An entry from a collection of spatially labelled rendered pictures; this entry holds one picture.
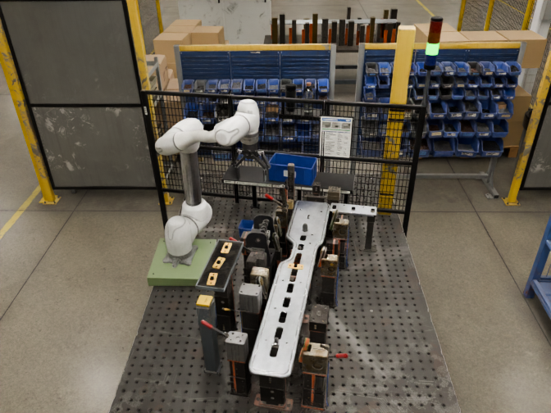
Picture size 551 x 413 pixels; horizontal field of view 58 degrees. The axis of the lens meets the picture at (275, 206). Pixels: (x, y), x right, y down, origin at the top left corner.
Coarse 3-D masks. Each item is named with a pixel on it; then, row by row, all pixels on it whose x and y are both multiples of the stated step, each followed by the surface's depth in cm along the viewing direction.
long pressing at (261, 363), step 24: (312, 216) 305; (312, 240) 285; (288, 264) 267; (312, 264) 267; (264, 312) 237; (288, 312) 237; (264, 336) 225; (288, 336) 225; (264, 360) 214; (288, 360) 213
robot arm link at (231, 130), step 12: (228, 120) 222; (240, 120) 224; (180, 132) 261; (192, 132) 254; (204, 132) 238; (216, 132) 219; (228, 132) 217; (240, 132) 222; (180, 144) 259; (192, 144) 259; (228, 144) 220
